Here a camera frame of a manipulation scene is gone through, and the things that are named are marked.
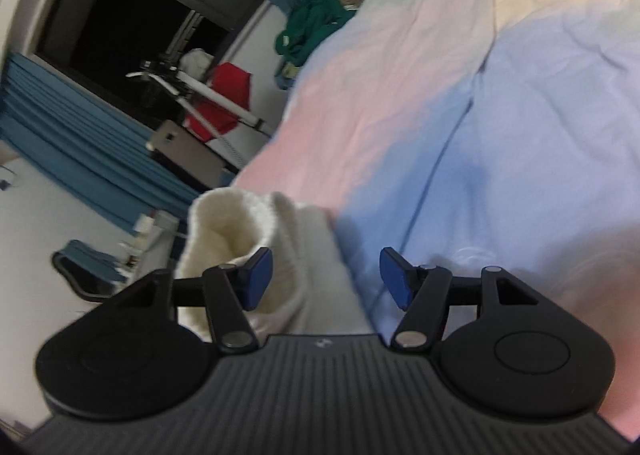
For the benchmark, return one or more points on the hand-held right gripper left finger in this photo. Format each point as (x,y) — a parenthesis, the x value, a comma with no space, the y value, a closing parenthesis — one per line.
(256,280)

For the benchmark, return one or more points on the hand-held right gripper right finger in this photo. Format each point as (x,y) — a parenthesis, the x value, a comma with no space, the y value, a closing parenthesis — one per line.
(394,280)

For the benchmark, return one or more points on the white sweater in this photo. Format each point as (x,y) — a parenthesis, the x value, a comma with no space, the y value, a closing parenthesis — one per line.
(300,260)

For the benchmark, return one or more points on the blue black chair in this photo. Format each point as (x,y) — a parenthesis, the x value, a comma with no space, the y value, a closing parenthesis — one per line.
(85,271)

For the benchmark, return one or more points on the metal drying rack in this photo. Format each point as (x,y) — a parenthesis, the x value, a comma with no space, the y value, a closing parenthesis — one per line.
(220,96)

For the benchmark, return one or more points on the red cloth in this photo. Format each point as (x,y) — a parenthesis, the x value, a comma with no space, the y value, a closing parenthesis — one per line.
(225,90)

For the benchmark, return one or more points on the pastel bed blanket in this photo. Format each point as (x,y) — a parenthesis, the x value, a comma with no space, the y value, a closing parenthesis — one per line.
(500,110)

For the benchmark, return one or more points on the white cloth on rack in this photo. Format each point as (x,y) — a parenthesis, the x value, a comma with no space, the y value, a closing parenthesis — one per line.
(196,62)

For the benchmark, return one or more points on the green garment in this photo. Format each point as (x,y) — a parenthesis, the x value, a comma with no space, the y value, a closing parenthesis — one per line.
(310,25)

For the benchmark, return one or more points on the dark window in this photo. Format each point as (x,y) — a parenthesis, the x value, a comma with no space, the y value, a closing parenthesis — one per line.
(125,25)

